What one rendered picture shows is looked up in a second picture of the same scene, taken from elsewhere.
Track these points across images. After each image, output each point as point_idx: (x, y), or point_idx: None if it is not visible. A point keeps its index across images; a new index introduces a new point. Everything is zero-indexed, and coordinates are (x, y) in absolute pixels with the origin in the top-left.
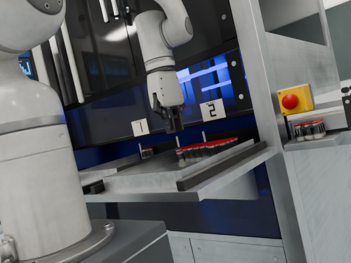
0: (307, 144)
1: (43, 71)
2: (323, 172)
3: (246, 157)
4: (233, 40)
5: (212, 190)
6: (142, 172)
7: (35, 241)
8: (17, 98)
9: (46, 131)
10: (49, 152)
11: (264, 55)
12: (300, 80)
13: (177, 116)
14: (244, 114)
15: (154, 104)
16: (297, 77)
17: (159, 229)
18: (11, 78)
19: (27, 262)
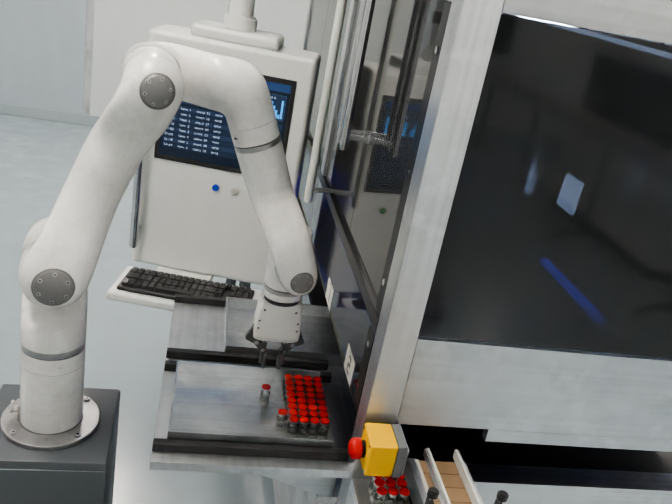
0: (356, 502)
1: (300, 119)
2: None
3: (283, 457)
4: (376, 320)
5: (173, 468)
6: (233, 374)
7: (24, 417)
8: (33, 337)
9: (46, 364)
10: (45, 376)
11: (386, 370)
12: (514, 415)
13: (280, 352)
14: (354, 405)
15: (249, 330)
16: (502, 409)
17: (96, 466)
18: (47, 311)
19: (20, 423)
